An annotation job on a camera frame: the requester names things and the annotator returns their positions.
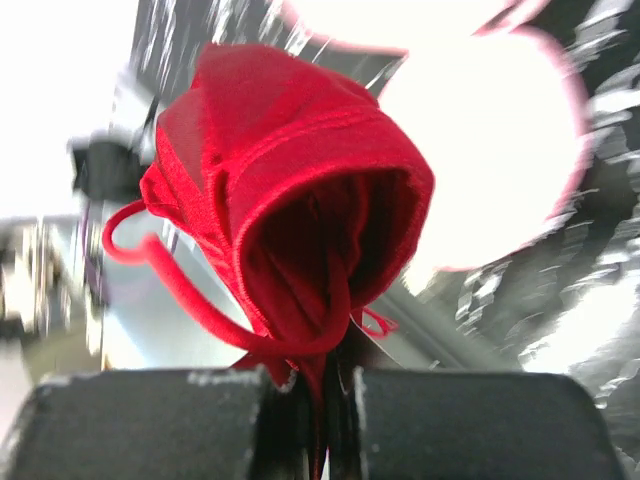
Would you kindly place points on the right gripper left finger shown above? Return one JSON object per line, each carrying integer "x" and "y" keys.
{"x": 171, "y": 424}

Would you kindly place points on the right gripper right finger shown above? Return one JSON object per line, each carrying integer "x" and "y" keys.
{"x": 461, "y": 425}

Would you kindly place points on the white pink mesh laundry bag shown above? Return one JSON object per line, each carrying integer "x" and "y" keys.
{"x": 494, "y": 107}

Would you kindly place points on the red bra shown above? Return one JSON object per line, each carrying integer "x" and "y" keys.
{"x": 304, "y": 197}

